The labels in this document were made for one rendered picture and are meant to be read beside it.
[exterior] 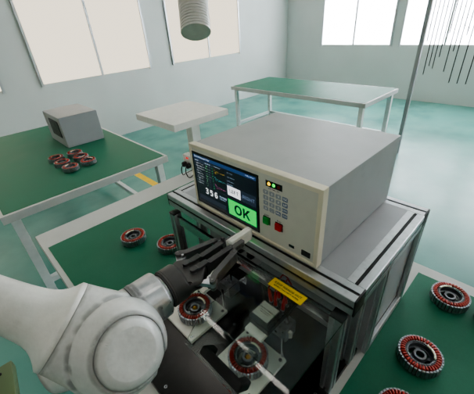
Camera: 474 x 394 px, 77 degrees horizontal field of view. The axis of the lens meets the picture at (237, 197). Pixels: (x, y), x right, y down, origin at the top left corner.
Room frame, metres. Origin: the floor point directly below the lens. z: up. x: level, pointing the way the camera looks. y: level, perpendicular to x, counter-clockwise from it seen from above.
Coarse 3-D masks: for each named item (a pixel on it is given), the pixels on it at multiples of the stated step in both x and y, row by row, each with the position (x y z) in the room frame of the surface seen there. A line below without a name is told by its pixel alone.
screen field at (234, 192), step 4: (228, 188) 0.70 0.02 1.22; (232, 188) 0.68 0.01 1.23; (228, 192) 0.70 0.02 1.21; (232, 192) 0.68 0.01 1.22; (236, 192) 0.67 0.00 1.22; (240, 192) 0.66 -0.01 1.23; (244, 192) 0.65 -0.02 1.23; (232, 196) 0.69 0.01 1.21; (236, 196) 0.67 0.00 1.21; (240, 196) 0.66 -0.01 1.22; (244, 196) 0.65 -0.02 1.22; (248, 196) 0.64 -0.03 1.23; (252, 196) 0.63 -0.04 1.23; (244, 200) 0.65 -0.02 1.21; (248, 200) 0.64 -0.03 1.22; (252, 200) 0.63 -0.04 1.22; (252, 204) 0.63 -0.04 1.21
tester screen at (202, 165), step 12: (204, 168) 0.77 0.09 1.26; (216, 168) 0.73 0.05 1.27; (228, 168) 0.69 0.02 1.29; (204, 180) 0.77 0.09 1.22; (216, 180) 0.73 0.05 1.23; (228, 180) 0.69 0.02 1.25; (240, 180) 0.66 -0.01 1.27; (252, 180) 0.63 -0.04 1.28; (204, 192) 0.78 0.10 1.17; (252, 192) 0.63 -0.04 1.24
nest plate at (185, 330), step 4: (196, 292) 0.75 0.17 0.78; (212, 300) 0.71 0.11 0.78; (200, 304) 0.69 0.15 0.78; (176, 308) 0.68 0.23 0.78; (176, 312) 0.67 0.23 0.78; (172, 316) 0.65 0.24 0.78; (176, 316) 0.65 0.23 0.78; (172, 320) 0.64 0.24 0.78; (176, 320) 0.64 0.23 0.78; (180, 320) 0.64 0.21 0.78; (176, 324) 0.62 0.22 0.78; (180, 324) 0.62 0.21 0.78; (184, 324) 0.62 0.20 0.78; (180, 328) 0.60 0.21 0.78; (184, 328) 0.60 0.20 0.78; (188, 328) 0.60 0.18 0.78; (184, 332) 0.59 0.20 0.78; (188, 332) 0.59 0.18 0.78; (188, 336) 0.58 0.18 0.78
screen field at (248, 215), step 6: (228, 204) 0.70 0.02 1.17; (234, 204) 0.68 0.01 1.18; (240, 204) 0.66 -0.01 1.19; (234, 210) 0.68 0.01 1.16; (240, 210) 0.67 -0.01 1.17; (246, 210) 0.65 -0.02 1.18; (252, 210) 0.63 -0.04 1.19; (240, 216) 0.67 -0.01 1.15; (246, 216) 0.65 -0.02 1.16; (252, 216) 0.63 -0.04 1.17; (246, 222) 0.65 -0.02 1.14; (252, 222) 0.63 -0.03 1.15
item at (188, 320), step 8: (192, 296) 0.70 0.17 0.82; (200, 296) 0.70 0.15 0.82; (208, 296) 0.70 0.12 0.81; (184, 304) 0.67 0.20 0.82; (192, 304) 0.67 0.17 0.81; (208, 304) 0.66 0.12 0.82; (184, 312) 0.64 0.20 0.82; (192, 312) 0.65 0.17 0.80; (200, 312) 0.63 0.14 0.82; (184, 320) 0.62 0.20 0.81; (192, 320) 0.61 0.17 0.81
